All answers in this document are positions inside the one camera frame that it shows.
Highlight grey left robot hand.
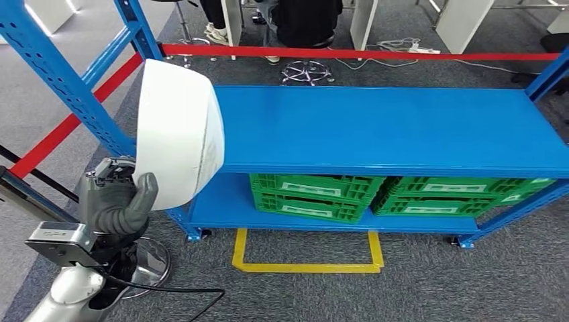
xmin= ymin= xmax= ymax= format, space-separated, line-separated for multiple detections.
xmin=77 ymin=156 xmax=160 ymax=236

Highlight white curved plastic part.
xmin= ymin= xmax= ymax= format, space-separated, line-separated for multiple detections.
xmin=133 ymin=58 xmax=226 ymax=212

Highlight blue metal shelf rack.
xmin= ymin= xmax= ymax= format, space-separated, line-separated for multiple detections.
xmin=0 ymin=0 xmax=569 ymax=250

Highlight red barrier belt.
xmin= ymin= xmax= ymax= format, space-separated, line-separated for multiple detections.
xmin=160 ymin=43 xmax=561 ymax=62
xmin=9 ymin=52 xmax=144 ymax=178

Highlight yellow floor tape outline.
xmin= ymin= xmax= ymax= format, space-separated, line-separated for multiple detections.
xmin=231 ymin=227 xmax=385 ymax=274

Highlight white lit plinth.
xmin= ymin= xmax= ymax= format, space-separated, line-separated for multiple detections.
xmin=24 ymin=0 xmax=85 ymax=36

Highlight person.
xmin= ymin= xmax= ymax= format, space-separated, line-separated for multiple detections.
xmin=251 ymin=0 xmax=344 ymax=66
xmin=199 ymin=0 xmax=229 ymax=47

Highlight white power strip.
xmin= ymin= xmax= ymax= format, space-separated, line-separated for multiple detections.
xmin=408 ymin=44 xmax=442 ymax=55

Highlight white desk with metal legs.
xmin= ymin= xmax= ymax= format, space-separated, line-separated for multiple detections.
xmin=415 ymin=0 xmax=495 ymax=55

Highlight black office chair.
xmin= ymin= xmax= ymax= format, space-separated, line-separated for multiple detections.
xmin=511 ymin=33 xmax=569 ymax=97

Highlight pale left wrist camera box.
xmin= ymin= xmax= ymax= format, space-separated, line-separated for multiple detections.
xmin=24 ymin=221 xmax=99 ymax=268

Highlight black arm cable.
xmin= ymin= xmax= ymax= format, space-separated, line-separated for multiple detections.
xmin=95 ymin=268 xmax=226 ymax=322

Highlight white cable bundle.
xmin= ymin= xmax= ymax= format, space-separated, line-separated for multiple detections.
xmin=335 ymin=38 xmax=421 ymax=71

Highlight white power cord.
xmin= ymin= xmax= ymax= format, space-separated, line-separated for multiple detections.
xmin=453 ymin=58 xmax=541 ymax=76

